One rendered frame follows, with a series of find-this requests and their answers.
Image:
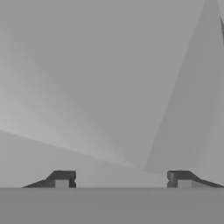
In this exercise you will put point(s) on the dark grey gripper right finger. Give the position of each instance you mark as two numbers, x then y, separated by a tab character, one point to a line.
180	175

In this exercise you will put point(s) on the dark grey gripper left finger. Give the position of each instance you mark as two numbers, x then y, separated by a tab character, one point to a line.
62	176

